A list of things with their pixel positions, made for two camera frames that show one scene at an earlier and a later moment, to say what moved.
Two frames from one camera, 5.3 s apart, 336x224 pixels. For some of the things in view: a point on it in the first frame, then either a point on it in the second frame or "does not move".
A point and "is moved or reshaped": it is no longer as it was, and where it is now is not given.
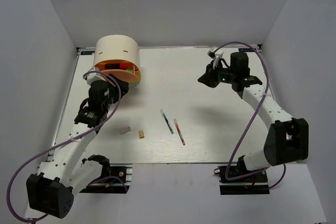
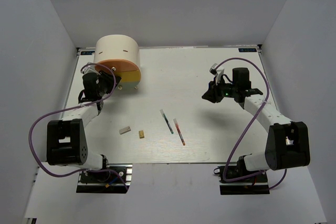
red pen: [180, 134] does not move
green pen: [167, 120] does not move
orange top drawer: [101, 65] is moved or reshaped
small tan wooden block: [141, 134] does not move
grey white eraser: [125, 130] does not move
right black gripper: [209, 78] -> [213, 94]
